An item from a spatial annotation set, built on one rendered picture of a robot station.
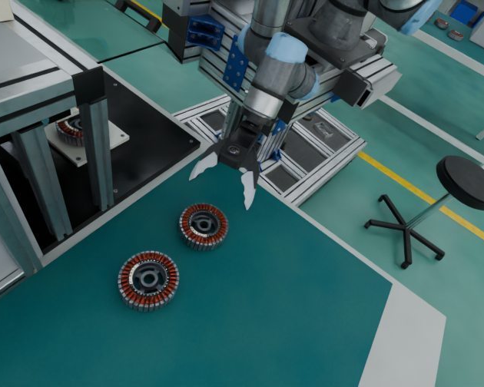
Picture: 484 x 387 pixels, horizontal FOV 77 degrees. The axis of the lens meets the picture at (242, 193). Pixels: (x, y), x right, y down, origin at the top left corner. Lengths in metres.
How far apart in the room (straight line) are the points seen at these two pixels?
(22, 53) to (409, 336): 0.89
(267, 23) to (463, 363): 1.85
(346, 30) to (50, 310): 0.95
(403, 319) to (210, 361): 0.47
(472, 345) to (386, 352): 1.40
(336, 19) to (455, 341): 1.71
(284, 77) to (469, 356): 1.82
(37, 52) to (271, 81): 0.37
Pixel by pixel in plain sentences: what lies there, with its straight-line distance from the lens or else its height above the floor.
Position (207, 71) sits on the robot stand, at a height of 0.70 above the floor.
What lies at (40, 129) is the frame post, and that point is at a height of 1.04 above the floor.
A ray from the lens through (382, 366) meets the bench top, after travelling 0.80.
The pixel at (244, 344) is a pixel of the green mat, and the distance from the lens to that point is 0.66.
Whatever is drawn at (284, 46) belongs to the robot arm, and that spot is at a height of 1.13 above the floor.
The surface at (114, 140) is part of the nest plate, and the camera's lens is 0.84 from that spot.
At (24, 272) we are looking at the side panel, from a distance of 0.68.
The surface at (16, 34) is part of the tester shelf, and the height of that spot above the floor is 1.11.
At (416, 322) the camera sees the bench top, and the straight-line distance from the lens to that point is 0.90.
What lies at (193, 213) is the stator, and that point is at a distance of 0.71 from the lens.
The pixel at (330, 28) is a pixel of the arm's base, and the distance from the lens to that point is 0.98.
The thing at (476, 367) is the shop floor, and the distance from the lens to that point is 2.15.
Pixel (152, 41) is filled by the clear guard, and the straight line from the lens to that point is 0.65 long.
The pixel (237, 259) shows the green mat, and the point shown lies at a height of 0.75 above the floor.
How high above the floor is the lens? 1.37
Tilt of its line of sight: 49 degrees down
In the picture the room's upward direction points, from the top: 25 degrees clockwise
